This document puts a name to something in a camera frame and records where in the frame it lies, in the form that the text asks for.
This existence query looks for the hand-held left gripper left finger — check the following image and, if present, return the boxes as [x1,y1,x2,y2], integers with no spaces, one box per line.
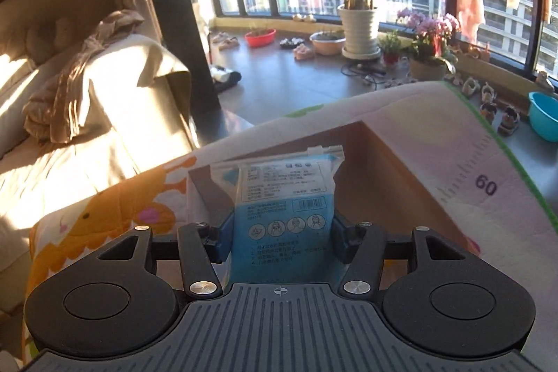
[98,213,236,298]

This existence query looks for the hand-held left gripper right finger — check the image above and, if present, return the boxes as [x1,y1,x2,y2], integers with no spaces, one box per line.
[329,213,476,296]

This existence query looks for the blue face mask packet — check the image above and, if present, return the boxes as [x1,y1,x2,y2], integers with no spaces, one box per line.
[209,145,345,286]

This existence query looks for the printed play mat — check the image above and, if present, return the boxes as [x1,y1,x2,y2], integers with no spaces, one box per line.
[20,80,558,364]

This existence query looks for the beige sofa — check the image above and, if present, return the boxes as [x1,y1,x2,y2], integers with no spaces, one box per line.
[0,0,195,312]

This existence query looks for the black and white slippers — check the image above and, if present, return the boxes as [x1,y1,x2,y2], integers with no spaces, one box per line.
[209,66,242,84]

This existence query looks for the tan bowl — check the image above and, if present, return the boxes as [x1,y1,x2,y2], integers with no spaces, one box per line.
[309,30,346,55]

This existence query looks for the small plant in red pot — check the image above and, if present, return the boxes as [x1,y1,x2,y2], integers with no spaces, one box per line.
[378,31,404,65]

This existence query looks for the row of small shoes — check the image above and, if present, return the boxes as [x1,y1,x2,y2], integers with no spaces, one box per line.
[445,73,521,135]

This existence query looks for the red basin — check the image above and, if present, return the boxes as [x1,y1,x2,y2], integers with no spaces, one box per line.
[245,29,277,48]

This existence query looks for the brown garment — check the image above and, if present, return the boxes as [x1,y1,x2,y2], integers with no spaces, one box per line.
[23,9,145,144]

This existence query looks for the pink orchid plant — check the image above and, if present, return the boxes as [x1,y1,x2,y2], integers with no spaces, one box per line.
[394,8,462,82]

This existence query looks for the blue basin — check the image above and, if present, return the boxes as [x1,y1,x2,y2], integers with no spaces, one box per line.
[528,92,558,142]

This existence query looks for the beige plush toy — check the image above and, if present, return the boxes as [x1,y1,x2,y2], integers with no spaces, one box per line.
[24,17,75,65]

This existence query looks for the black floor cables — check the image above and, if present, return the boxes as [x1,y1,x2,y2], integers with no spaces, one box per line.
[340,60,389,87]

